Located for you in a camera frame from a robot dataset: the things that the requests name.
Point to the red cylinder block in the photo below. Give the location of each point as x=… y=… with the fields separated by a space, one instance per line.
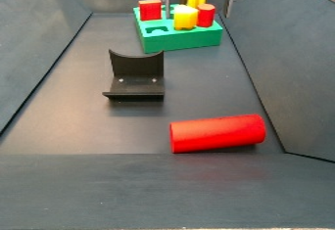
x=213 y=133

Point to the red rectangular block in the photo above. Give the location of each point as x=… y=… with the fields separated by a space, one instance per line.
x=149 y=10

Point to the yellow pentagon block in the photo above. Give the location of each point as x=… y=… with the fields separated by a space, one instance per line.
x=184 y=17

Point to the red hexagon block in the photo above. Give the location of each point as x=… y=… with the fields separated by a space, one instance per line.
x=205 y=15

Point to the green shape sorter base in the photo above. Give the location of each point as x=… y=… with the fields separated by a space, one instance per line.
x=157 y=35

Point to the black curved stand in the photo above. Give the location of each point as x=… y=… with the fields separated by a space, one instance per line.
x=137 y=76

